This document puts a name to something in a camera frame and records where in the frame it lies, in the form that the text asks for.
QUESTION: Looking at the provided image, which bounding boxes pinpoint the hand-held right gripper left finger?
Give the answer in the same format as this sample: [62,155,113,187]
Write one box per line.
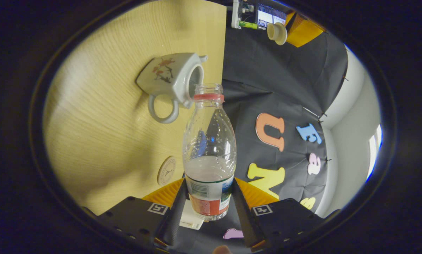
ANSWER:
[82,177,189,249]

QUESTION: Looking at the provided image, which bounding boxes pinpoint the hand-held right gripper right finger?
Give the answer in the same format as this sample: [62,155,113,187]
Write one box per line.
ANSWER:
[231,177,342,252]

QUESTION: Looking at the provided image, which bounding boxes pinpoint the round wooden coaster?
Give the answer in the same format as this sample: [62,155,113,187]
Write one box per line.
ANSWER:
[157,156,177,186]

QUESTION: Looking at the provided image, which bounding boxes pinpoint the clear plastic water bottle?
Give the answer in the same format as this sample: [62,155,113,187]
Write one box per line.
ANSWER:
[182,83,237,222]

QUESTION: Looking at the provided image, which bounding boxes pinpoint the white ceramic teacup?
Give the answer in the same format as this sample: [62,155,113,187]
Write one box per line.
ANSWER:
[136,53,208,124]

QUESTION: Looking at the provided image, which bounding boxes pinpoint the green drink bottle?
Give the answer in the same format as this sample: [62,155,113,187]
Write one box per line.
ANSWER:
[238,21,268,30]

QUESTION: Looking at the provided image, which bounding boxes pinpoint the white toaster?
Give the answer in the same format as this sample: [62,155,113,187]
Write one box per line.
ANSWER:
[179,199,204,230]

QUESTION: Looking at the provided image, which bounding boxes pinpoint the computer monitor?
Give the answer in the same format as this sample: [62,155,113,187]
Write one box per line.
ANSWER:
[257,4,288,28]

